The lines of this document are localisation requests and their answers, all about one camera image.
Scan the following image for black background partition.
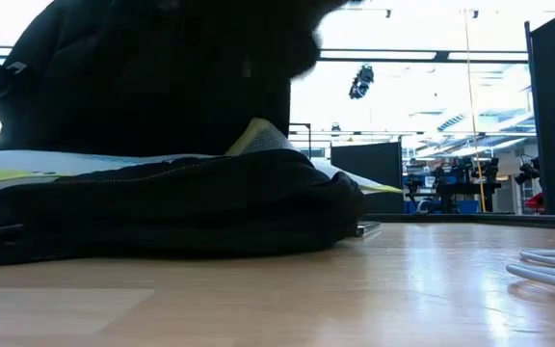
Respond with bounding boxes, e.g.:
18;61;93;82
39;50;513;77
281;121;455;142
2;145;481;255
330;141;405;216

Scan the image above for black aluminium table frame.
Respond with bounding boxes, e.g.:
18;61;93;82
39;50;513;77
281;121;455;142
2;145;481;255
363;212;555;231

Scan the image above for white mesh pouch yellow zipper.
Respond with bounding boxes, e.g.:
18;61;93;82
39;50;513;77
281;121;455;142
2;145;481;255
0;117;404;195

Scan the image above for black background robot rig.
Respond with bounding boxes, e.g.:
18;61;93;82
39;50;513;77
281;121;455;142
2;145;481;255
405;156;504;214
515;154;542;187

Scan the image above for black overhead rail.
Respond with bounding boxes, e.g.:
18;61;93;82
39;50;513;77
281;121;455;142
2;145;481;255
0;45;529;64

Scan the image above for black backpack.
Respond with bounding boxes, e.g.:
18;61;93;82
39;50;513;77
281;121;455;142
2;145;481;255
0;0;369;266

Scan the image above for black overhead camera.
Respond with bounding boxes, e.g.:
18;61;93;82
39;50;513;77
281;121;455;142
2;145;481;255
348;65;376;101

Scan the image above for white charging cable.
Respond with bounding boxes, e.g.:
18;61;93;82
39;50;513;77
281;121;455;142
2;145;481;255
505;248;555;294

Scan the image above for silver power bank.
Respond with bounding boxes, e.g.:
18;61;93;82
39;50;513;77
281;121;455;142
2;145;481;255
352;220;383;238

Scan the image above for blue background bins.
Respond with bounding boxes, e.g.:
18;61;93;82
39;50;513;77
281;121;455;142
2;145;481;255
402;200;481;216

